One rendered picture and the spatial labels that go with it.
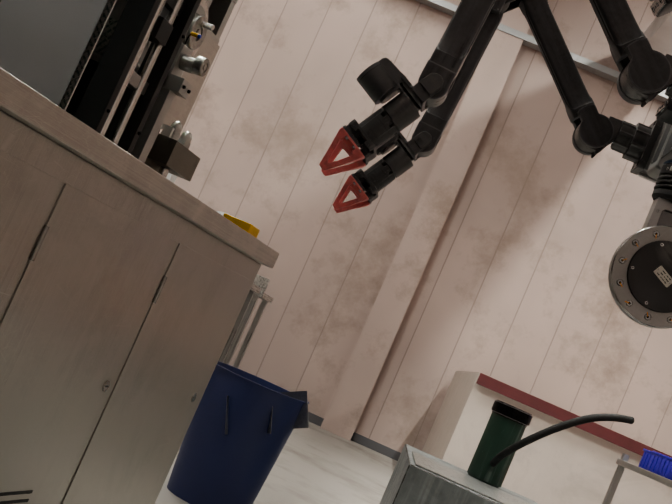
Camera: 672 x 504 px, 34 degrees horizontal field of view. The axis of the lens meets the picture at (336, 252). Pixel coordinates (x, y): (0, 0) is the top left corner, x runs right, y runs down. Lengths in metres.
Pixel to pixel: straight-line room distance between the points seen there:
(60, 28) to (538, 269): 8.66
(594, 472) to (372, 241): 3.65
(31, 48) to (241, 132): 8.60
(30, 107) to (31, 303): 0.37
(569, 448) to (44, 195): 6.41
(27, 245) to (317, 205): 8.93
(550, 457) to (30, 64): 6.07
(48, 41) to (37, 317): 0.61
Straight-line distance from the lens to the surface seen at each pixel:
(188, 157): 2.57
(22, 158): 1.55
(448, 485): 4.03
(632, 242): 2.23
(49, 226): 1.67
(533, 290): 10.49
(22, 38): 2.17
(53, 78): 2.11
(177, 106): 3.29
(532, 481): 7.76
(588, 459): 7.80
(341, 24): 10.89
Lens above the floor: 0.76
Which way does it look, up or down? 4 degrees up
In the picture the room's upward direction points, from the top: 24 degrees clockwise
